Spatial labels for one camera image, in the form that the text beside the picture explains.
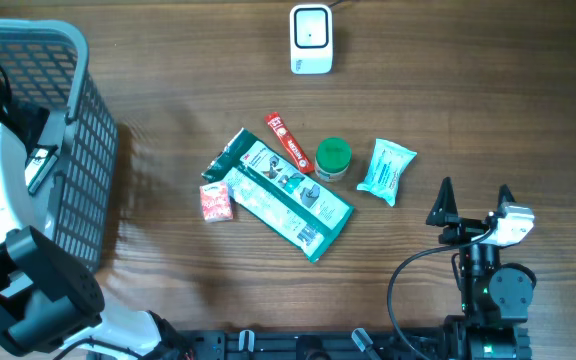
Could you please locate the small black white box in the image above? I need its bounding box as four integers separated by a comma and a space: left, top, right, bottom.
24, 145, 58, 196

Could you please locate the grey plastic laundry basket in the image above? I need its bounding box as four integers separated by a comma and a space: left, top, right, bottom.
0, 19, 119, 272

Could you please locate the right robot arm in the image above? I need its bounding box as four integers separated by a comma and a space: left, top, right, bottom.
426, 177, 537, 359

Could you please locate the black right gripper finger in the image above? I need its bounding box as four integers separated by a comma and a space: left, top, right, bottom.
497, 184, 516, 213
426, 177, 459, 226

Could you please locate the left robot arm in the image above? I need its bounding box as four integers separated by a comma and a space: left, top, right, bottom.
0, 64, 194, 359

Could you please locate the red coffee stick sachet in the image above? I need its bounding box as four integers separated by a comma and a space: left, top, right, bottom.
264, 112, 314, 174

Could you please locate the red tissue pack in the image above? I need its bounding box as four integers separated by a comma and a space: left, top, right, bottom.
199, 181, 233, 223

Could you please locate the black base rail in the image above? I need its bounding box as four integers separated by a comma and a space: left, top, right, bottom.
180, 328, 463, 360

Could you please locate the mint toilet wipes pack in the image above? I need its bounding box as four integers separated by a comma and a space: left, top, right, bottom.
356, 139, 417, 207

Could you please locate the green white wipes packet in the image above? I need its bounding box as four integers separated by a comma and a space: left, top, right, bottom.
202, 128, 354, 263

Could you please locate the black right camera cable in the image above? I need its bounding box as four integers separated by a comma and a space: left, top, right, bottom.
386, 227, 499, 360

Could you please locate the green lid jar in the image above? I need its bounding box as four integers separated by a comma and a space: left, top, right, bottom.
315, 137, 352, 182

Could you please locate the white barcode scanner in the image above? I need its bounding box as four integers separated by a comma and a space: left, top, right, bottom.
289, 4, 334, 75

